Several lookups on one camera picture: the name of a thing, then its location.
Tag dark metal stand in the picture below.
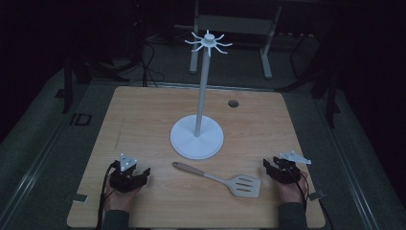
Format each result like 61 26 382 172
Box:
276 34 342 129
55 54 130 115

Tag person's left hand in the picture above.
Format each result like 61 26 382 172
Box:
104 174 143 213

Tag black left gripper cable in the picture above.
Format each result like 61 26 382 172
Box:
95 160 120 230

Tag black floor cables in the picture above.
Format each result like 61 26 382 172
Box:
139 39 167 88

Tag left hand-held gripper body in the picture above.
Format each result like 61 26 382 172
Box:
109 152 146 194

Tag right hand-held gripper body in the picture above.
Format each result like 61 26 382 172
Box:
270 150 312 185

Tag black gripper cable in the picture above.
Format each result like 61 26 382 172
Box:
288 166 311 213
95 160 120 230

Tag grey slotted spatula wooden handle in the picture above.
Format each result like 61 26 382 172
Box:
171 161 262 198

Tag white utensil rack with hooks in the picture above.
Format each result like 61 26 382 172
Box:
169 29 234 161

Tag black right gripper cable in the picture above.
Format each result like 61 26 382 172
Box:
288 166 311 213

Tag person's right hand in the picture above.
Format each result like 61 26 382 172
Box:
275 170 309 204

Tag grey tape piece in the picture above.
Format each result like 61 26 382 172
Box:
307 190 326 201

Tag grey metal table frame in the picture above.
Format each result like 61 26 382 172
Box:
189 0 283 81

